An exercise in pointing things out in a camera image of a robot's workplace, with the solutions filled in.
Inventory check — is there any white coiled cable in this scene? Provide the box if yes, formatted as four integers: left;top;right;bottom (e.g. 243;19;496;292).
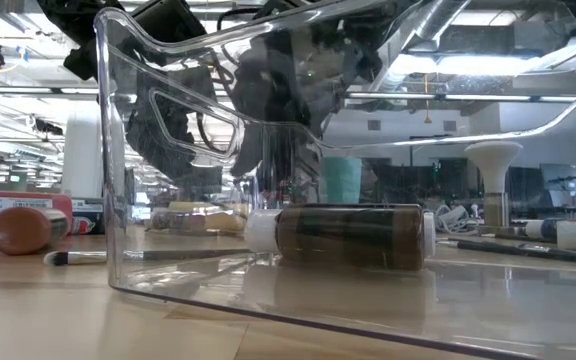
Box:
432;202;479;236

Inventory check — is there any clear plastic bin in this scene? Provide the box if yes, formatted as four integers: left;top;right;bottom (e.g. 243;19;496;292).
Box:
92;0;576;360

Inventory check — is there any thin black paintbrush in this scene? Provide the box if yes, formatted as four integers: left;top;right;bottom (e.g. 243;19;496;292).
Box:
436;237;574;261

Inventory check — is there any white pillar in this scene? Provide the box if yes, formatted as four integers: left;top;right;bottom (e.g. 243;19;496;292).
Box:
61;107;104;199

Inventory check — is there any dark brown paint bottle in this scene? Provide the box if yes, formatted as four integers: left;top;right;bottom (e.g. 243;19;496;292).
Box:
243;202;427;272

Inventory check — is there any black paintbrush silver ferrule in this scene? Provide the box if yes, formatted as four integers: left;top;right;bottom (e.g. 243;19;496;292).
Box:
42;248;252;267

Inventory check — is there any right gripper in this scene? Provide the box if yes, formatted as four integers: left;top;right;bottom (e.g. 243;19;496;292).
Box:
232;29;369;191

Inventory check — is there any small blue paint bottle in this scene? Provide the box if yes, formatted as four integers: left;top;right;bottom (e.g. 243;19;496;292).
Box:
524;218;560;242

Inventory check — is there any reddish brown paint bottle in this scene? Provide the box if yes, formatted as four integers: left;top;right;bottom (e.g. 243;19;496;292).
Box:
150;207;209;232

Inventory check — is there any teal plastic cup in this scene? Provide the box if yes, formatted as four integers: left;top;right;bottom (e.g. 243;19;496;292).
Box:
320;156;364;205

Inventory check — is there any black square panel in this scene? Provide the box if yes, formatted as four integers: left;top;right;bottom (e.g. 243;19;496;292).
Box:
187;167;224;199

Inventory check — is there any large yellow paint bottle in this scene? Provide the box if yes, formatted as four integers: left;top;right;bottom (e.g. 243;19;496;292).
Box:
167;199;252;234

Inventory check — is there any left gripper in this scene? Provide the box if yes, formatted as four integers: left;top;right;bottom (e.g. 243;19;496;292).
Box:
37;0;219;181

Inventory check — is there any white mushroom-shaped stand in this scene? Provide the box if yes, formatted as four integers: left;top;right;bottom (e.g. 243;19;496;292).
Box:
463;139;524;229

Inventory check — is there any long ceiling light rail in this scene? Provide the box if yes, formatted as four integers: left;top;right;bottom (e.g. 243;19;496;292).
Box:
0;85;576;104

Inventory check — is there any orange paint bottle black label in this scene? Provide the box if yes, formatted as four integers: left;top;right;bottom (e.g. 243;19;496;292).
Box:
0;206;72;257

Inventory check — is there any smooth silver ventilation duct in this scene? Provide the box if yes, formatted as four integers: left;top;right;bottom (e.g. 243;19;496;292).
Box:
367;0;472;94

